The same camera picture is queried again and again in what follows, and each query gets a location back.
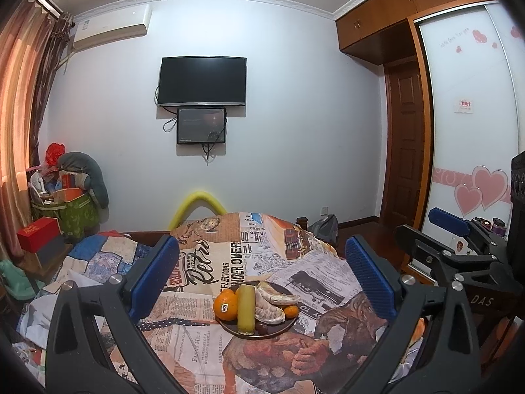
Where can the white wall socket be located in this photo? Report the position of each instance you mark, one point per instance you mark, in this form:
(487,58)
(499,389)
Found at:
(324,210)

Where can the wooden bed frame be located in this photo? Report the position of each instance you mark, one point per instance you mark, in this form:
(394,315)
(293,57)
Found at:
(302,222)

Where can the dark patterned curtain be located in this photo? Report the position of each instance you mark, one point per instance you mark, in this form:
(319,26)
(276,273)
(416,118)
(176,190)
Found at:
(53,69)

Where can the small paper label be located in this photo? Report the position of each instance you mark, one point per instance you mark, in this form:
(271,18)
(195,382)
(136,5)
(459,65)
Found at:
(464,105)

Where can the pink orange curtain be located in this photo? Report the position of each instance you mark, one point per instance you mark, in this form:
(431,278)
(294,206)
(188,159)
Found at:
(20,111)

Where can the red plastic bag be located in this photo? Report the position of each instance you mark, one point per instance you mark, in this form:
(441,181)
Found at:
(55,152)

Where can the black wall television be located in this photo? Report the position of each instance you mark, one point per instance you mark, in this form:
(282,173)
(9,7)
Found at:
(203,80)

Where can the blue patchwork quilt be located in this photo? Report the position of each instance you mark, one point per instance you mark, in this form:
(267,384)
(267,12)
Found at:
(102,254)

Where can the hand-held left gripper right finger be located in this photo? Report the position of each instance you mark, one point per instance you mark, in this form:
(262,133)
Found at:
(369,275)

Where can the wooden door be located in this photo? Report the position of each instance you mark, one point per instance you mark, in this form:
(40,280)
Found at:
(404,152)

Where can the pomelo peel piece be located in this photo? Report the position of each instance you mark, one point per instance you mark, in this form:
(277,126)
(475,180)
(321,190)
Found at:
(277,293)
(268,314)

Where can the white air conditioner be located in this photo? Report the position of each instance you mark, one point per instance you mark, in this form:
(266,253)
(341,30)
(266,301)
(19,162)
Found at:
(110,28)

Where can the yellow corn cob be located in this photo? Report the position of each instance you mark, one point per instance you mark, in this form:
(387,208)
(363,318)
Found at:
(246,308)

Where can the wooden wardrobe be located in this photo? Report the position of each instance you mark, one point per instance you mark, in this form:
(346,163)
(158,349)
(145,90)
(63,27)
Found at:
(463,69)

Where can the orange box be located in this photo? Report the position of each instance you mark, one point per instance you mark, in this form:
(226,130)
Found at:
(67,195)

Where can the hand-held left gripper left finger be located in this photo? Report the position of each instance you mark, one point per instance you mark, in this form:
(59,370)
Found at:
(154,275)

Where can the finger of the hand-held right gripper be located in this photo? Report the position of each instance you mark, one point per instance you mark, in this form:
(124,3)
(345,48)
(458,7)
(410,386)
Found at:
(447,219)
(426,254)

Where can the red box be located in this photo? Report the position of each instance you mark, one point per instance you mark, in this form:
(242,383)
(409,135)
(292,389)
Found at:
(39,234)

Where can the printed blanket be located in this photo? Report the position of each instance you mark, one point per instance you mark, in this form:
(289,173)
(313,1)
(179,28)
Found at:
(266,246)

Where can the teal plastic toy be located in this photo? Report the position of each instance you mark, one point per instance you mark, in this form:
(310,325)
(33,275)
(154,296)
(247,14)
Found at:
(16,283)

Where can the yellow foam noodle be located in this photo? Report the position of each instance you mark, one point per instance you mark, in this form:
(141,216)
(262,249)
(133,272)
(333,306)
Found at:
(201,196)

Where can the small black monitor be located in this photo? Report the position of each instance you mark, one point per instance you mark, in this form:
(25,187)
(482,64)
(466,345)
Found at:
(201,125)

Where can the grey backpack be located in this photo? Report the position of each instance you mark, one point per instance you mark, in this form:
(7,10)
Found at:
(326,227)

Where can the dark round plate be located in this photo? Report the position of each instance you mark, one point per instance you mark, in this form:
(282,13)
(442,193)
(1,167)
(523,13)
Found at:
(281,328)

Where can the small tangerine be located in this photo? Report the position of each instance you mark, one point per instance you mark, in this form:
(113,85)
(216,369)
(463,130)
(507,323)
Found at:
(292,311)

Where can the dark grey box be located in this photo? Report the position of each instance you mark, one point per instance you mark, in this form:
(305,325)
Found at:
(53,251)

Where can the dark small fruit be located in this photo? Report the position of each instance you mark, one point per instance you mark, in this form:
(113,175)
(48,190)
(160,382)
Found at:
(261,328)

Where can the white plastic appliance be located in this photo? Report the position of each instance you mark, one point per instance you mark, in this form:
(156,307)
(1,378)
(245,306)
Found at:
(37,182)

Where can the green storage basket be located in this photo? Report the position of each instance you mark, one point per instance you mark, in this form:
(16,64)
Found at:
(78,213)

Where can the grey plush pillow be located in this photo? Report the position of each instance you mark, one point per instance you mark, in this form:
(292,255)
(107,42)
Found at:
(96,184)

